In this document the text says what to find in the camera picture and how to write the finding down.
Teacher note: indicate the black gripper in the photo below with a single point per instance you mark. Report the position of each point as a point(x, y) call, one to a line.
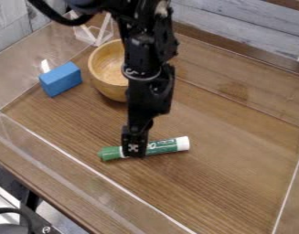
point(149, 100)

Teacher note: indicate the green Expo marker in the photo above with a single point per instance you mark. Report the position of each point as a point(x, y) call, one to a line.
point(165, 146)

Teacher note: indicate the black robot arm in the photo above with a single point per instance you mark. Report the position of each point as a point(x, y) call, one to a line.
point(150, 44)

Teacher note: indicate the brown wooden bowl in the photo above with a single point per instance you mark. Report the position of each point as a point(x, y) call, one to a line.
point(105, 66)

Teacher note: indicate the blue rectangular block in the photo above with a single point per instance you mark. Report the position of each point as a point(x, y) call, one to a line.
point(61, 79)

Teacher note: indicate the clear acrylic front wall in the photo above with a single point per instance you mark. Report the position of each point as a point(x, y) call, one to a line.
point(86, 195)

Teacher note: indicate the clear acrylic wall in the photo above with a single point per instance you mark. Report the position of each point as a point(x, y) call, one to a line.
point(86, 195)
point(45, 50)

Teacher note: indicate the black metal table frame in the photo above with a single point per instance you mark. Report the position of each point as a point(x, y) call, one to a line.
point(31, 222)

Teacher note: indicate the clear acrylic triangular bracket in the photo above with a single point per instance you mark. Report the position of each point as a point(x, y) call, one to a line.
point(95, 35)

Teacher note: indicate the clear acrylic left wall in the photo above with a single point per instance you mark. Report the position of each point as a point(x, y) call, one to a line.
point(45, 50)

